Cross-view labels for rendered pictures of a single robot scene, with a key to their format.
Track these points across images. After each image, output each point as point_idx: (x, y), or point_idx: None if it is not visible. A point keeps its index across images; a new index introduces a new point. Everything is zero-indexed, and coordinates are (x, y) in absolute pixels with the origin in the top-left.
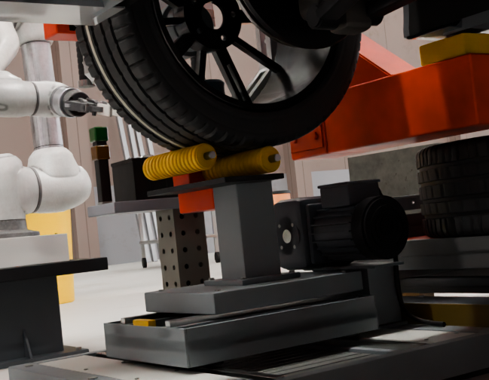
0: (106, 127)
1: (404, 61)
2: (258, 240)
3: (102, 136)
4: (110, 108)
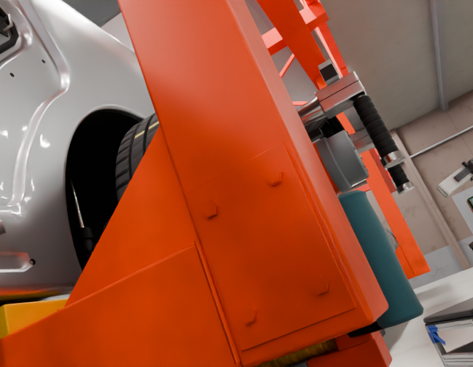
0: (467, 199)
1: (90, 258)
2: None
3: (472, 210)
4: (439, 191)
